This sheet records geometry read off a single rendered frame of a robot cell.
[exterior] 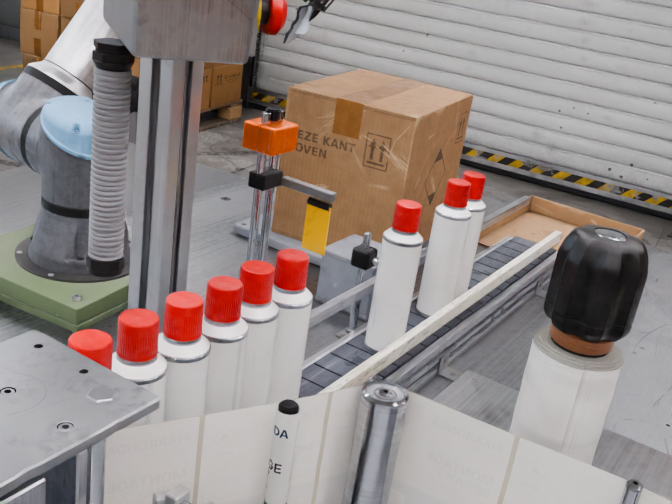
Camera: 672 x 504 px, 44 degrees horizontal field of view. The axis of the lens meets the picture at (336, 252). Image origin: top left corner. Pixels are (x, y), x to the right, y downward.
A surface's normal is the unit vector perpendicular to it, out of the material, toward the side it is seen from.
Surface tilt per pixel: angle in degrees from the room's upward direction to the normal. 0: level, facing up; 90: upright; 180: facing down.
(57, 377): 0
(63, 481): 90
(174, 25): 90
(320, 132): 90
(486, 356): 0
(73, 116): 8
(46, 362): 0
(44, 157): 91
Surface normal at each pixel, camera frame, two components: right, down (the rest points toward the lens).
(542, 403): -0.71, 0.19
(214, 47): 0.37, 0.41
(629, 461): 0.14, -0.91
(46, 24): -0.36, 0.26
